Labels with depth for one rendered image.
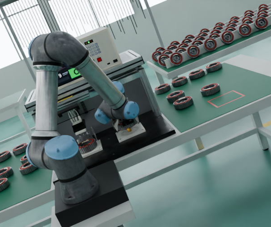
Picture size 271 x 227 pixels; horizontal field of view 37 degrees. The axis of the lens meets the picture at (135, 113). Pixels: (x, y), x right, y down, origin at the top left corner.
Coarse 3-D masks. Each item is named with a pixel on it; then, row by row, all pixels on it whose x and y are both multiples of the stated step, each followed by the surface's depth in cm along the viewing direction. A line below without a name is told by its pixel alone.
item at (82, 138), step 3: (90, 132) 232; (81, 135) 231; (84, 135) 229; (87, 135) 229; (90, 135) 229; (78, 138) 229; (81, 138) 229; (84, 138) 229; (87, 138) 230; (90, 138) 230; (81, 141) 229
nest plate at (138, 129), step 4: (136, 124) 226; (140, 124) 223; (132, 128) 222; (136, 128) 220; (140, 128) 217; (144, 128) 215; (116, 132) 226; (120, 132) 223; (124, 132) 221; (128, 132) 218; (132, 132) 216; (136, 132) 213; (140, 132) 213; (120, 136) 217; (124, 136) 215; (128, 136) 213; (132, 136) 213; (120, 140) 212; (124, 140) 213
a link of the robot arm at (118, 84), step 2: (114, 82) 187; (116, 82) 187; (118, 82) 186; (116, 84) 186; (118, 84) 186; (120, 84) 186; (116, 86) 185; (118, 86) 185; (120, 86) 185; (122, 86) 186; (118, 88) 185; (120, 88) 185; (122, 88) 185; (120, 90) 184; (122, 90) 186; (122, 92) 186; (124, 92) 189; (124, 94) 189; (126, 98) 194
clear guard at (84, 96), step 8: (72, 96) 216; (80, 96) 208; (88, 96) 202; (64, 104) 204; (72, 104) 201; (80, 104) 200; (88, 104) 199; (72, 112) 199; (80, 112) 198; (64, 120) 197
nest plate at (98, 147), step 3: (96, 141) 225; (99, 141) 223; (99, 144) 219; (96, 147) 215; (99, 147) 214; (90, 150) 215; (93, 150) 213; (96, 150) 212; (99, 150) 212; (84, 153) 214; (87, 153) 212; (90, 153) 211; (93, 153) 212; (84, 156) 211
